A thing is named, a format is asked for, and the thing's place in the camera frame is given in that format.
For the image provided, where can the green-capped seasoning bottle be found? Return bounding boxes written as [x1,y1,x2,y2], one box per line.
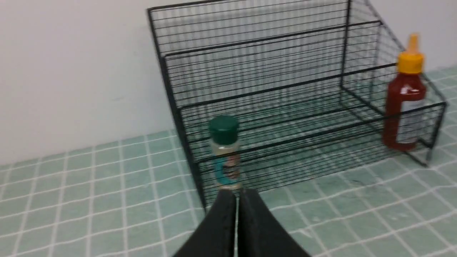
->
[209,115,241,190]

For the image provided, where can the green checkered tablecloth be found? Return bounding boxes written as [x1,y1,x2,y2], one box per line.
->
[0,66,456,257]

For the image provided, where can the red sauce bottle yellow cap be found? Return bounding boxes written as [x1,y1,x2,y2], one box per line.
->
[382,34,427,151]

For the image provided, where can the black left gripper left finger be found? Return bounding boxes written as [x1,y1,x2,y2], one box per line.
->
[174,189,237,257]

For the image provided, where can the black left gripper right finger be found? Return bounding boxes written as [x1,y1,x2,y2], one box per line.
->
[238,188,310,257]

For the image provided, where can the black wire mesh shelf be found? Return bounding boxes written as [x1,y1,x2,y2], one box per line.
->
[146,0,447,208]

